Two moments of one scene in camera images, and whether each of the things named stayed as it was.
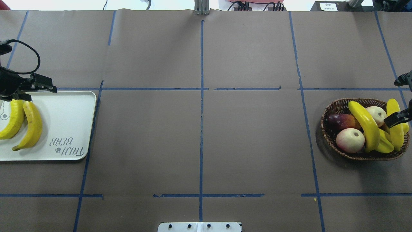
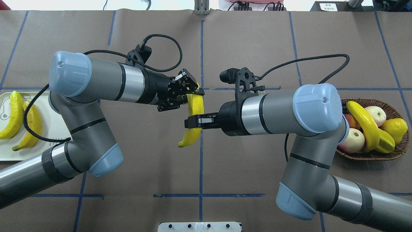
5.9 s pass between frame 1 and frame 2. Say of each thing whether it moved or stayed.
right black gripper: moved
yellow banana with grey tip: stayed
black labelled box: stayed
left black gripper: moved
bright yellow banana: stayed
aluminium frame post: stayed
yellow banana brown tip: moved
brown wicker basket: stayed
